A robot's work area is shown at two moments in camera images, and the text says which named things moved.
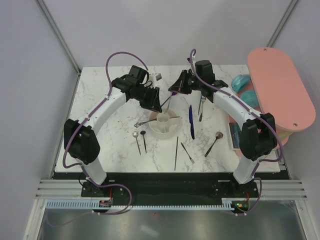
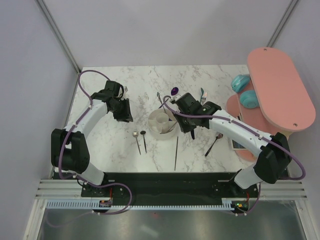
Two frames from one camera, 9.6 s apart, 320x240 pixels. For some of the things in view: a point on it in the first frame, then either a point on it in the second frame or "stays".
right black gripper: x=179 y=85 → x=184 y=128
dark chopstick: x=176 y=152 stays
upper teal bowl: x=240 y=83 stays
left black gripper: x=154 y=103 → x=126 y=115
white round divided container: x=163 y=125 stays
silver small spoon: x=135 y=134 stays
